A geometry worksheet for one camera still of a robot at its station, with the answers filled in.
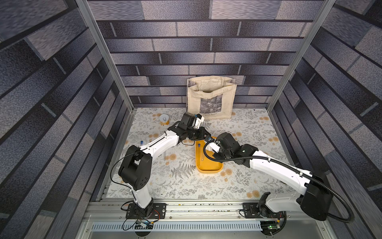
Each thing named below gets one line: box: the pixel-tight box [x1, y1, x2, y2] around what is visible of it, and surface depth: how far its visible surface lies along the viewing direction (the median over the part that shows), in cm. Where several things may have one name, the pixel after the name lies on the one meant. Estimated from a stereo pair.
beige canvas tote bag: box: [186, 75, 238, 120], surface depth 103 cm
